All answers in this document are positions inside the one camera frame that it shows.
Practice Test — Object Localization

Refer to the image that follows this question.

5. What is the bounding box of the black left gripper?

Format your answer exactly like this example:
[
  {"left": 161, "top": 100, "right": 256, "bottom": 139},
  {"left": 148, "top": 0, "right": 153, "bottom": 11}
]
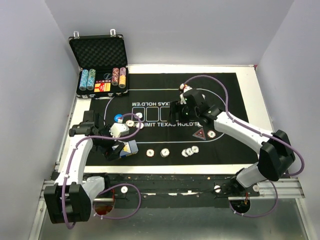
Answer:
[{"left": 94, "top": 123, "right": 125, "bottom": 161}]

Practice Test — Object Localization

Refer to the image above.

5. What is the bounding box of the black aluminium poker case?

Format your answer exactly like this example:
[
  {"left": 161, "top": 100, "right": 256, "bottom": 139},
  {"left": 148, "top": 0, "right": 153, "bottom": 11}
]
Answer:
[{"left": 68, "top": 29, "right": 129, "bottom": 99}]

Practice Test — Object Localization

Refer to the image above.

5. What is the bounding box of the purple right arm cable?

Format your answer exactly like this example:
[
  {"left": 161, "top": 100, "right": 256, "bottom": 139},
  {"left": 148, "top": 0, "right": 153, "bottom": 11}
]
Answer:
[{"left": 183, "top": 74, "right": 305, "bottom": 218}]

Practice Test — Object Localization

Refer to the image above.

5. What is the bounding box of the aluminium rail frame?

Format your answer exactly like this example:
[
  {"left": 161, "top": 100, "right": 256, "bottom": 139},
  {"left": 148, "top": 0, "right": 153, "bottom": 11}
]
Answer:
[{"left": 27, "top": 149, "right": 311, "bottom": 240}]

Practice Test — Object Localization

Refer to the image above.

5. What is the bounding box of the red chip row in case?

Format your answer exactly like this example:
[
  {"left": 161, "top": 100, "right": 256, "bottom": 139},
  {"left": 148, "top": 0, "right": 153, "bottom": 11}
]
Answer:
[{"left": 111, "top": 67, "right": 120, "bottom": 86}]

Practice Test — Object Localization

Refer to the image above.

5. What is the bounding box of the green chip row in case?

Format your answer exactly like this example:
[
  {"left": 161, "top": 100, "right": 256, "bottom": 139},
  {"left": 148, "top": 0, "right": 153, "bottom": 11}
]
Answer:
[{"left": 86, "top": 68, "right": 96, "bottom": 91}]

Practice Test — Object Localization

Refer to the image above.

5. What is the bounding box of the red 100 poker chip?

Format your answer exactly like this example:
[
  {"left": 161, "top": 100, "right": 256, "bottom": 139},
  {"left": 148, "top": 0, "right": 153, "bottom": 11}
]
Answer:
[{"left": 125, "top": 120, "right": 135, "bottom": 128}]

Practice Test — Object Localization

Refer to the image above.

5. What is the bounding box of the red triangular dealer button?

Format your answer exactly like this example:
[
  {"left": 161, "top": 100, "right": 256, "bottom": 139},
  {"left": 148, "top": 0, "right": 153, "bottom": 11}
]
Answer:
[{"left": 192, "top": 128, "right": 206, "bottom": 141}]

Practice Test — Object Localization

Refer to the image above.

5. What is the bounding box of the white table board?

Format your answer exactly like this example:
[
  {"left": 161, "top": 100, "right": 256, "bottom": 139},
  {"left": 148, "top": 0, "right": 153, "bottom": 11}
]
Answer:
[{"left": 84, "top": 64, "right": 273, "bottom": 175}]

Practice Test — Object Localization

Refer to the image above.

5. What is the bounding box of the black poker table mat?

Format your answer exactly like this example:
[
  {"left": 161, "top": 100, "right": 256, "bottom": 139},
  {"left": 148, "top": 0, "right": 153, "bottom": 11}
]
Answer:
[{"left": 86, "top": 73, "right": 258, "bottom": 166}]

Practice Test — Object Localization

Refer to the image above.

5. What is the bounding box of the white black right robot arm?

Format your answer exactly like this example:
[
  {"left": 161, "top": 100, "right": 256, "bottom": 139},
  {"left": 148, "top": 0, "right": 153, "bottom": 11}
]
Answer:
[{"left": 168, "top": 86, "right": 296, "bottom": 196}]

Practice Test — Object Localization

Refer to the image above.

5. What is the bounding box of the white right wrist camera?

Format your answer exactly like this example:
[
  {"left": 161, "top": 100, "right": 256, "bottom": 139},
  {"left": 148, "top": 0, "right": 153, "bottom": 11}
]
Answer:
[{"left": 179, "top": 83, "right": 193, "bottom": 94}]

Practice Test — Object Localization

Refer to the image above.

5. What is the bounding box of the blue small blind button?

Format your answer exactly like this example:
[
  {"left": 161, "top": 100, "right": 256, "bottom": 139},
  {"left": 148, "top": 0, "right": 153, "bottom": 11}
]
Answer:
[{"left": 114, "top": 114, "right": 123, "bottom": 122}]

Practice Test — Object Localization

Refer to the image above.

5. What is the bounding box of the red poker chip stack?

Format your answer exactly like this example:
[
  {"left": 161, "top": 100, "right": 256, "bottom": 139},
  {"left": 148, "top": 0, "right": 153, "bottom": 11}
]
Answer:
[{"left": 146, "top": 149, "right": 155, "bottom": 157}]

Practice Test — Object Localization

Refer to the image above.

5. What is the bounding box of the blue chip row in case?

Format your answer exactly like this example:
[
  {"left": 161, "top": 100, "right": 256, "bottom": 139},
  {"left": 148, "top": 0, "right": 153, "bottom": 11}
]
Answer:
[{"left": 79, "top": 69, "right": 89, "bottom": 91}]

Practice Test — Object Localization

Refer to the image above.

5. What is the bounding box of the blue poker chip stack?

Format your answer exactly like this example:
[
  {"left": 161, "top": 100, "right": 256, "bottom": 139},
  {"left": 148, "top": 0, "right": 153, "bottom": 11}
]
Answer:
[{"left": 181, "top": 145, "right": 199, "bottom": 158}]

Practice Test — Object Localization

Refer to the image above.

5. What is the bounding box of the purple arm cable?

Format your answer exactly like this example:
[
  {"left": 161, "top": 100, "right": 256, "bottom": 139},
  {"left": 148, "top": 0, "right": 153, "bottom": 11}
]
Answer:
[
  {"left": 61, "top": 112, "right": 142, "bottom": 230},
  {"left": 183, "top": 74, "right": 305, "bottom": 218}
]

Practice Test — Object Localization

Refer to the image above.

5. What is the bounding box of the orange chip row in case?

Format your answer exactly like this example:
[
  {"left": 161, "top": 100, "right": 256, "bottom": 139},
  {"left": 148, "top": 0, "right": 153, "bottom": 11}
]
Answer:
[{"left": 118, "top": 67, "right": 127, "bottom": 89}]

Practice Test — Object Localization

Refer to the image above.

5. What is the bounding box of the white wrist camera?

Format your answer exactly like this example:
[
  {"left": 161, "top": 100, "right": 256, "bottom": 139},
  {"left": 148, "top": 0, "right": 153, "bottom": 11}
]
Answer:
[
  {"left": 179, "top": 83, "right": 193, "bottom": 94},
  {"left": 109, "top": 122, "right": 130, "bottom": 138}
]

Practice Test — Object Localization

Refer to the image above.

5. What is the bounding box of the grey 1 poker chip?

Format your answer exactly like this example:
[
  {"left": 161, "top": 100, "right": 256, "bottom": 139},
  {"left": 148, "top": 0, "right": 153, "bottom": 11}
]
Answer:
[{"left": 135, "top": 122, "right": 144, "bottom": 129}]

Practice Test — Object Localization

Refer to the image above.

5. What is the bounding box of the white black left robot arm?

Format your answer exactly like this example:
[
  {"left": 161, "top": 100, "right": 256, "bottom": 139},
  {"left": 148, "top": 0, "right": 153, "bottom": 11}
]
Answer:
[{"left": 43, "top": 110, "right": 129, "bottom": 224}]

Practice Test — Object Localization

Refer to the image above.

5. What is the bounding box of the grey poker chip stack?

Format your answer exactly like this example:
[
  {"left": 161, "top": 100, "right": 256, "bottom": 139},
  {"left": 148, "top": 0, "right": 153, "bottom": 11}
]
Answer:
[{"left": 160, "top": 148, "right": 170, "bottom": 158}]

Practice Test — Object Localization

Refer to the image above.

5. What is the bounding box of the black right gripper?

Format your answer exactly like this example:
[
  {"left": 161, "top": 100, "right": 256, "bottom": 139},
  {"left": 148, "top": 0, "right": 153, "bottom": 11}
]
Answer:
[{"left": 166, "top": 100, "right": 198, "bottom": 125}]

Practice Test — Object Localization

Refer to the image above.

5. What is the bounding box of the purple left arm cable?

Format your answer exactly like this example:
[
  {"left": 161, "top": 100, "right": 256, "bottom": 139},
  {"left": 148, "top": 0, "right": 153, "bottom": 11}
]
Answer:
[{"left": 61, "top": 112, "right": 142, "bottom": 230}]

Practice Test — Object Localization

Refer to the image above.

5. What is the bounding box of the blue playing card box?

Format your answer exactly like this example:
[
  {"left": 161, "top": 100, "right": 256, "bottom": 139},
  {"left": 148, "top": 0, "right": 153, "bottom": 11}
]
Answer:
[{"left": 119, "top": 140, "right": 139, "bottom": 158}]

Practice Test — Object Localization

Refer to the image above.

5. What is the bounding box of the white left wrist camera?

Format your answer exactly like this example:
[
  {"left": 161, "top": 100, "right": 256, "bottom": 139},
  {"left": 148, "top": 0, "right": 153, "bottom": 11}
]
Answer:
[{"left": 109, "top": 122, "right": 130, "bottom": 138}]

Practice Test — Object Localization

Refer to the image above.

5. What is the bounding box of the card deck in case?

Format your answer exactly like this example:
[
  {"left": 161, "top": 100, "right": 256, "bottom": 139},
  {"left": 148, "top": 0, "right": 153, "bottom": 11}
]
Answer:
[{"left": 94, "top": 80, "right": 112, "bottom": 93}]

